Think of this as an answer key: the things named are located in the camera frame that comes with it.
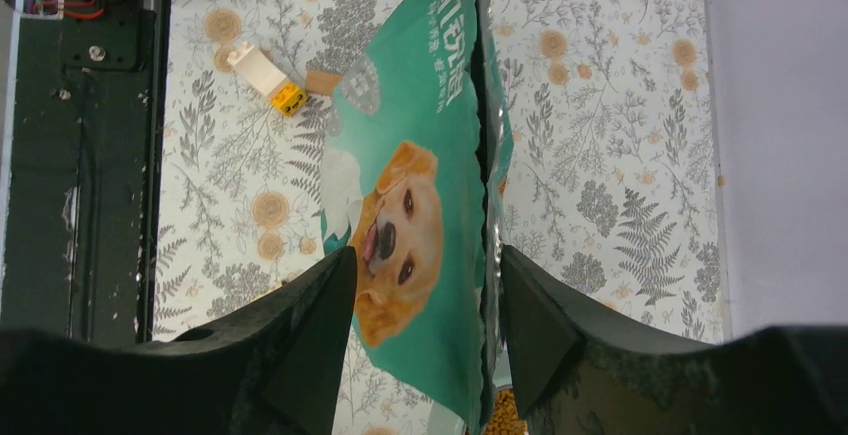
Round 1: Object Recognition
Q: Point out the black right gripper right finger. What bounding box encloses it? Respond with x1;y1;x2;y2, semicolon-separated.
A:
501;246;847;434

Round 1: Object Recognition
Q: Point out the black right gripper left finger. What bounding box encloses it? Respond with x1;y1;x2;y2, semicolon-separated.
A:
1;247;357;434

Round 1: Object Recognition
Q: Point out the green dog food bag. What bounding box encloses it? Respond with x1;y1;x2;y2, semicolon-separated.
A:
321;0;488;434

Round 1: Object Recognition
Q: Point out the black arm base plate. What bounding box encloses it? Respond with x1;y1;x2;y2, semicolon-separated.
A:
1;0;171;346

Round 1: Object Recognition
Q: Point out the white yellow toy block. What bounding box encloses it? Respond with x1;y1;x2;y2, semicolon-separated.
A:
226;42;308;117

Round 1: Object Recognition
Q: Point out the brown pet food kibble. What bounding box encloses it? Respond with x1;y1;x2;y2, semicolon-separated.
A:
482;388;528;435

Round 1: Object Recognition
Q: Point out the brown wooden cylinder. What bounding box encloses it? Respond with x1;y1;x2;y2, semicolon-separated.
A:
305;69;343;97

